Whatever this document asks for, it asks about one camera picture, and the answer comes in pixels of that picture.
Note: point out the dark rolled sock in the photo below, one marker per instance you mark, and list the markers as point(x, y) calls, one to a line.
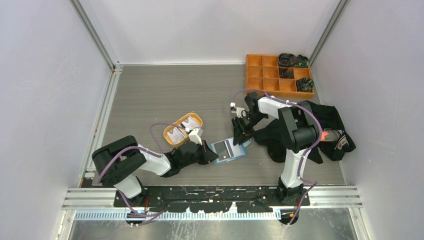
point(287, 60)

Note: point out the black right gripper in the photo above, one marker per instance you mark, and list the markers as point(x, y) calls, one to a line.
point(239, 133)

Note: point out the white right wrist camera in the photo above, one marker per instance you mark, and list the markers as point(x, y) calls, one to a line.
point(239, 111)

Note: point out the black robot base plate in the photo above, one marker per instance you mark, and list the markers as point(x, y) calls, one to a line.
point(211, 199)

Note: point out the white striped card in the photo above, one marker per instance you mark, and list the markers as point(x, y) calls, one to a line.
point(229, 147)

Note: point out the orange oval plastic tray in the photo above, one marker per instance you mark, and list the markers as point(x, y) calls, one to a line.
point(184, 130)

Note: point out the aluminium frame rail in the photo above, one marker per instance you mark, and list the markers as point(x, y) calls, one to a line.
point(98, 204)

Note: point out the black sock in compartment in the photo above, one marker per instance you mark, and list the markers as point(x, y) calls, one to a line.
point(286, 73)

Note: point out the silver vip card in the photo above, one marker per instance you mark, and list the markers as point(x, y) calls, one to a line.
point(190, 123)
point(176, 135)

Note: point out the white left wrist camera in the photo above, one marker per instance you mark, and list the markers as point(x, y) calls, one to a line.
point(195, 135)

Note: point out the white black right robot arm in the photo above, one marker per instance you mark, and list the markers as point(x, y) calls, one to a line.
point(297, 129)

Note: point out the black t-shirt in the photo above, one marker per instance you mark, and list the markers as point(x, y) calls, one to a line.
point(335, 141)

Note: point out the orange compartment organizer box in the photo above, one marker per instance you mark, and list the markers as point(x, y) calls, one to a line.
point(262, 73)

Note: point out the green black rolled sock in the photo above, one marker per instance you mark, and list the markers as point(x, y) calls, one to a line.
point(305, 84)

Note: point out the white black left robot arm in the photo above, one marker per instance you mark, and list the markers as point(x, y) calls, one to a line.
point(117, 162)

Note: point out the blue leather card holder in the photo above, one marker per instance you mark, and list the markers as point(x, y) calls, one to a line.
point(239, 152)

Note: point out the green patterned rolled sock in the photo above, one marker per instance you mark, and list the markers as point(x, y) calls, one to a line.
point(302, 61)

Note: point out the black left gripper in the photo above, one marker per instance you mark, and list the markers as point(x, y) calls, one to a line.
point(208, 155)

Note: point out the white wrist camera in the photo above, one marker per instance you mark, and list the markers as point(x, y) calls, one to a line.
point(239, 111)
point(195, 135)

